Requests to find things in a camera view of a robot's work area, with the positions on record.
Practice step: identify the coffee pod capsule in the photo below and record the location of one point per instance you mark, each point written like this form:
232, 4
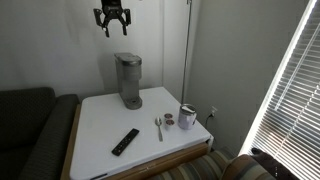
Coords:
170, 123
168, 116

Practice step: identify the white window blinds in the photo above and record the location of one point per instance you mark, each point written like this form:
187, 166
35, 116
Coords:
296, 110

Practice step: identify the metal spoon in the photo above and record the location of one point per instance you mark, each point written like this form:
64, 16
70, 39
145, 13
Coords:
158, 122

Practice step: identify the white wall outlet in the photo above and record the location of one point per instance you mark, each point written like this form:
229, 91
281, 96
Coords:
213, 110

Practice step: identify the striped cushion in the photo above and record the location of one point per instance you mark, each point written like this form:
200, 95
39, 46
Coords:
243, 170

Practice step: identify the grey pod coffee maker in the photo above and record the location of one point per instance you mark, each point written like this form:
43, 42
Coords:
128, 76

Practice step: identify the dark grey sofa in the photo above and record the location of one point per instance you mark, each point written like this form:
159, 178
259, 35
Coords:
30, 133

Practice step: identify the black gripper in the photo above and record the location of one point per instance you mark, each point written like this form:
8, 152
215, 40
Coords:
112, 7

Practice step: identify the white plastic board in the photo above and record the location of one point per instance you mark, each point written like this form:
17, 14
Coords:
100, 133

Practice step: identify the black remote control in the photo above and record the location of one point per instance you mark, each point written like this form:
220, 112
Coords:
125, 142

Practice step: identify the striped sofa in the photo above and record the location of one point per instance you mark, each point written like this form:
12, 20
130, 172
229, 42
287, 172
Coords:
196, 168

